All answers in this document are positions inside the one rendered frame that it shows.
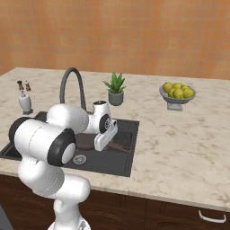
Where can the dark grey arched tap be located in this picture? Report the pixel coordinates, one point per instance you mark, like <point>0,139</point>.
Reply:
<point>78,78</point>

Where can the yellow lemon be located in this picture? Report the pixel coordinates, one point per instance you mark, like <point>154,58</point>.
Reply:
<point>189,93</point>
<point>185,87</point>
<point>177,85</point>
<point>167,86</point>
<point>170,93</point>
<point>178,93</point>

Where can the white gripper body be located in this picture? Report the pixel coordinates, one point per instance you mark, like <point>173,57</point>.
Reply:
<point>104,138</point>

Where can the dark grey sink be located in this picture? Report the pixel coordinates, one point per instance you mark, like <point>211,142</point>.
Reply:
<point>119,161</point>

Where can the dark wood cupboard door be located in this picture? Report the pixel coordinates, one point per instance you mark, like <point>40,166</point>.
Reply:
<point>191,220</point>

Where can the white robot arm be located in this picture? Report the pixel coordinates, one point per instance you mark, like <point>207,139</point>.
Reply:
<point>42,140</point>

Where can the brown pepper shaker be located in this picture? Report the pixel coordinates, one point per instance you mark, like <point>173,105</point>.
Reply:
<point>20,85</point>

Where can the green plant in grey pot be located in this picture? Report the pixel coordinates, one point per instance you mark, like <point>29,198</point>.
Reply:
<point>116,96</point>

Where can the brown salt shaker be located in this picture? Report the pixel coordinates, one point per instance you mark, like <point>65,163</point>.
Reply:
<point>28,86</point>

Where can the grey fruit bowl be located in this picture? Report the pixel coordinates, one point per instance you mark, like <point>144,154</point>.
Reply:
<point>176,102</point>

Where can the dark wood cupboard panel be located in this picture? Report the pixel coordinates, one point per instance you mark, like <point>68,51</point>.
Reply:
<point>116,212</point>

